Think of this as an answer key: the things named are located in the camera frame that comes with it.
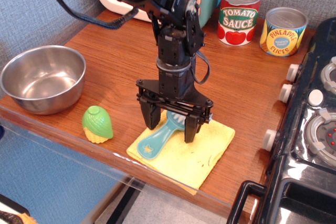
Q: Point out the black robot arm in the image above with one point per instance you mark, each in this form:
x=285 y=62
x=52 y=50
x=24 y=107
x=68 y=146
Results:
x=179 y=38

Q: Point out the black toy stove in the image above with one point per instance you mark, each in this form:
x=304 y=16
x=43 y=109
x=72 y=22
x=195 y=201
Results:
x=300 y=187

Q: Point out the white round stove button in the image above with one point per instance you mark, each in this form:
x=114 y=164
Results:
x=315 y=97

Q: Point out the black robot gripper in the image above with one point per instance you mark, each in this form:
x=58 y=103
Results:
x=174 y=90

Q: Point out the teal dish brush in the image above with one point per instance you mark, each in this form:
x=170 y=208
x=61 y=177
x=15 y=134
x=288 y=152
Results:
x=150 y=147

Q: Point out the pineapple slices can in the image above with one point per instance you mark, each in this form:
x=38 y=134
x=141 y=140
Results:
x=283 y=31

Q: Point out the green yellow toy corn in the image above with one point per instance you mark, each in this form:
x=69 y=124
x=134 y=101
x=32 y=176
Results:
x=97 y=125

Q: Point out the black oven door handle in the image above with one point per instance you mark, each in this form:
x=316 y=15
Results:
x=247 y=188

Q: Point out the orange fuzzy object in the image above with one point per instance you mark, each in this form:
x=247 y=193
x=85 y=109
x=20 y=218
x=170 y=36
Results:
x=26 y=219

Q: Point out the yellow cloth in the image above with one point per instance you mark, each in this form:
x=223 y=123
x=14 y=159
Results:
x=187 y=164

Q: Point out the stainless steel bowl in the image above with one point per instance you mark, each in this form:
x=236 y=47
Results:
x=45 y=80

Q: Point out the tomato sauce can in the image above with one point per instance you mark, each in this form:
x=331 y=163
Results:
x=237 y=21

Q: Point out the white stove knob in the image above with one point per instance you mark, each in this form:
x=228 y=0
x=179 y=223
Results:
x=292 y=72
x=285 y=93
x=269 y=139

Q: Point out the grey stove burner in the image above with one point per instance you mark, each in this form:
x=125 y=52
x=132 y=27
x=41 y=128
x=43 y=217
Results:
x=320 y=136
x=326 y=76

